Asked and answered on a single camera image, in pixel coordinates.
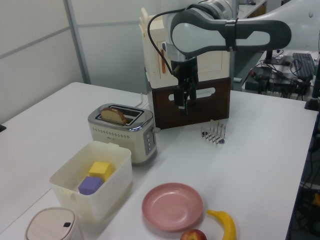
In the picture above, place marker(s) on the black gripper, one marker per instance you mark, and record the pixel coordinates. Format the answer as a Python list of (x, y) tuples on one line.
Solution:
[(184, 67)]

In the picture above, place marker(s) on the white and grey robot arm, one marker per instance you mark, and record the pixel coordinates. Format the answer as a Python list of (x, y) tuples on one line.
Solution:
[(220, 30)]

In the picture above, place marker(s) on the toaster lever knob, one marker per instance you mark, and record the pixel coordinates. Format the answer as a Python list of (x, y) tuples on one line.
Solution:
[(156, 130)]

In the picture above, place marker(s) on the cream two-slot toaster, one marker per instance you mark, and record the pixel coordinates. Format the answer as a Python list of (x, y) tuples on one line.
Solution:
[(123, 133)]

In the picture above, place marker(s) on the dark brown wooden crate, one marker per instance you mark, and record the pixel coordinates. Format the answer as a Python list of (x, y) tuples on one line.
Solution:
[(200, 107)]

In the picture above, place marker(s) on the metal toast rack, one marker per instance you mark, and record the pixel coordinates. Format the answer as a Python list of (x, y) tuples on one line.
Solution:
[(213, 133)]

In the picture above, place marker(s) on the cream wooden cabinet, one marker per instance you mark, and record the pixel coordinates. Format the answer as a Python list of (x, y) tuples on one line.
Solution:
[(155, 50)]

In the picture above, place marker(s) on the toast bread slice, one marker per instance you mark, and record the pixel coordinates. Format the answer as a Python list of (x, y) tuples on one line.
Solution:
[(114, 115)]

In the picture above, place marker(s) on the black monitor stand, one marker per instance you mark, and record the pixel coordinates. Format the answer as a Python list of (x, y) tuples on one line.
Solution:
[(276, 58)]

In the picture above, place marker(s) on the pink plate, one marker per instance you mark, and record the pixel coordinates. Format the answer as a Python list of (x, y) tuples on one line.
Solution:
[(172, 206)]

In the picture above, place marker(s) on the yellow foam block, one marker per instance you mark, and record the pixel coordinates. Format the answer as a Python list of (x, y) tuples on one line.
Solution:
[(100, 170)]

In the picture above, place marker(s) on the black keyboard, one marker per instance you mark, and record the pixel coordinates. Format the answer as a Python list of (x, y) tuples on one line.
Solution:
[(303, 64)]

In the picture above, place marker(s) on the white plastic storage box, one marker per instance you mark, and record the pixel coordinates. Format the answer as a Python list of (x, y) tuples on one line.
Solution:
[(93, 180)]

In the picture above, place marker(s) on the purple foam block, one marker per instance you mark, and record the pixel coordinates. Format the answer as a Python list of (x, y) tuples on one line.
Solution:
[(90, 185)]

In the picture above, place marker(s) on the yellow banana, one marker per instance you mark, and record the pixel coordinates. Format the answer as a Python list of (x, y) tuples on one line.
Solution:
[(227, 222)]

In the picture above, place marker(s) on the red apple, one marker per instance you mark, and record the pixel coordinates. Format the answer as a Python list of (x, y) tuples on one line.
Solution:
[(193, 235)]

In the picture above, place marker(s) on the beige container lid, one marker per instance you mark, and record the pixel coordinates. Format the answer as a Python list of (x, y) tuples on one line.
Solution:
[(51, 223)]

